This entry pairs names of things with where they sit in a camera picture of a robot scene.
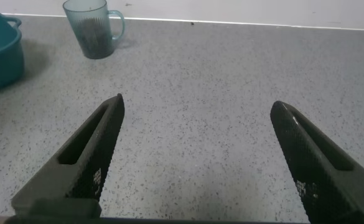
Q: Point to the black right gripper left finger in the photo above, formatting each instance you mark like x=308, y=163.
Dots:
x=76, y=174

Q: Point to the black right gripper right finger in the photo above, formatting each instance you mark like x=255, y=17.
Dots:
x=318, y=174

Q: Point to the translucent teal ribbed cup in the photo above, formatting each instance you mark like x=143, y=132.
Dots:
x=88, y=12

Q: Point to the teal square plastic basin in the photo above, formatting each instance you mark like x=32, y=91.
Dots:
x=1, y=65

